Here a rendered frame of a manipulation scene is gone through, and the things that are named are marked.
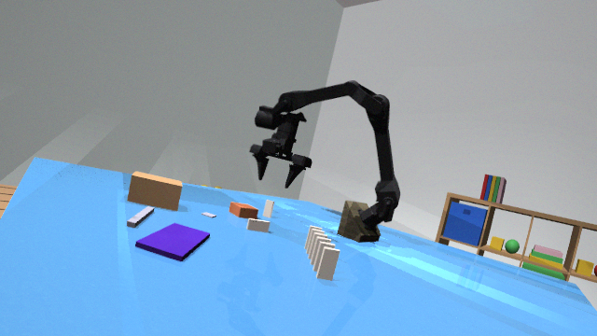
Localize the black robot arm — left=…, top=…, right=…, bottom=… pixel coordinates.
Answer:
left=255, top=80, right=400, bottom=231

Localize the purple flat block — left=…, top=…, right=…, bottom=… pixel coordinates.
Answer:
left=135, top=222, right=210, bottom=261

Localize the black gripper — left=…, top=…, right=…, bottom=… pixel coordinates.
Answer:
left=250, top=130, right=312, bottom=189

